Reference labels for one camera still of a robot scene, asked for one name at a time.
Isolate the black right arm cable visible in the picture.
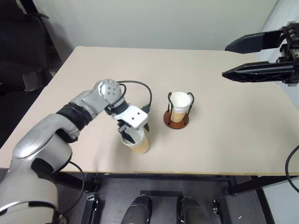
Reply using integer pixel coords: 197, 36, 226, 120
285, 144, 299, 194

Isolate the black office chair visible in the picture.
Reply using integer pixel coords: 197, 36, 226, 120
0, 0, 53, 94

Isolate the yellow ribbed paper cup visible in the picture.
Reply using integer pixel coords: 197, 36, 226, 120
120, 129, 150, 154
169, 91, 192, 122

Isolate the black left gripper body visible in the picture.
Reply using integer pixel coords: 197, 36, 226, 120
116, 119, 133, 136

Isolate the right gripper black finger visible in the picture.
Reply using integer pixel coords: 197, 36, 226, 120
225, 29, 285, 55
221, 61, 295, 84

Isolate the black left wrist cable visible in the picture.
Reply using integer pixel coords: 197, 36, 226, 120
116, 80, 153, 112

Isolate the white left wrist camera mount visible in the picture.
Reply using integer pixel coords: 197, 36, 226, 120
111, 105, 149, 130

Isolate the brown wire cup holder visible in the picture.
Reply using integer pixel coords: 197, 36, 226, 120
163, 91, 195, 130

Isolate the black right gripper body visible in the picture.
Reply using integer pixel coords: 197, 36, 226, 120
277, 22, 299, 87

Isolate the thin black left shoulder cable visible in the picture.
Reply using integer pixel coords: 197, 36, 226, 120
56, 161, 85, 215

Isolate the dark rounded shape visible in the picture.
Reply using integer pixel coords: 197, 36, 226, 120
121, 196, 154, 224
177, 196, 210, 224

